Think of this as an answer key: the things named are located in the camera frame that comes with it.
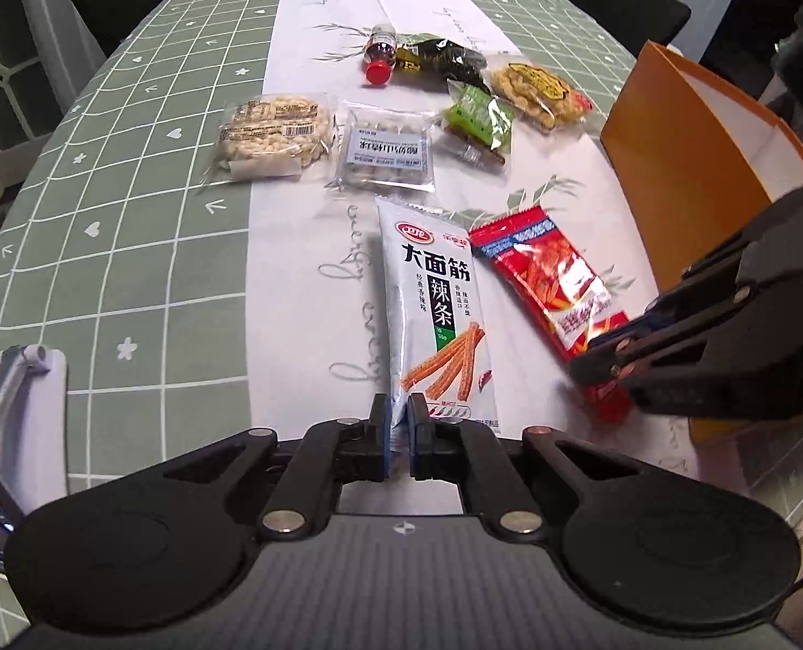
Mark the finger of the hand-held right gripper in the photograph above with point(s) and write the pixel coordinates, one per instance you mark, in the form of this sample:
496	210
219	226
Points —
609	341
659	309

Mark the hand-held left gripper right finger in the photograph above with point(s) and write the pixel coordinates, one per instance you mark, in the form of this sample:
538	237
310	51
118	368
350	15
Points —
416	435

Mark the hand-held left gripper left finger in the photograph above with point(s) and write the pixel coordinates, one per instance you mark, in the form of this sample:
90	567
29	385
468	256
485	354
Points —
382	440

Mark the red snack packet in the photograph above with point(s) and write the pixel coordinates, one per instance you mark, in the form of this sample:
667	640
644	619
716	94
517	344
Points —
544	271

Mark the white spicy strip packet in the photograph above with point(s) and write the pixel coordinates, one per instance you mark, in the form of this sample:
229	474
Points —
428	284

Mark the orange paper bag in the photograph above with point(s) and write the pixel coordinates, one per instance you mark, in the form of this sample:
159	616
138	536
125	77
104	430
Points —
665	149

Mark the dark green snack packet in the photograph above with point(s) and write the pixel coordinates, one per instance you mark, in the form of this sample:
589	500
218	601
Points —
442	57

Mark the small red-capped candy bottle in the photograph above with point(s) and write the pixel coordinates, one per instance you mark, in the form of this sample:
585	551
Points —
378	57

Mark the yellow-label cookie packet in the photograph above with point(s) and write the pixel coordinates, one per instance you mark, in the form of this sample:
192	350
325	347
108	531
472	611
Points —
530	91

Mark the clear packet of wrapped candies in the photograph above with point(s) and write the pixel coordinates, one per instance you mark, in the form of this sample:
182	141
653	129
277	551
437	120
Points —
384	149

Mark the clear packet of peanuts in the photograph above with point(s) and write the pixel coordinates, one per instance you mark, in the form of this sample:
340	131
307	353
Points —
273	135

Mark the green checked tablecloth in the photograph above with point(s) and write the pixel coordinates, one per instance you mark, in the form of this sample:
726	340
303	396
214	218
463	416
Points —
137	183

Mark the lattice glass door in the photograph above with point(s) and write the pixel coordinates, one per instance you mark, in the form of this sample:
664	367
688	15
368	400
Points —
2	81

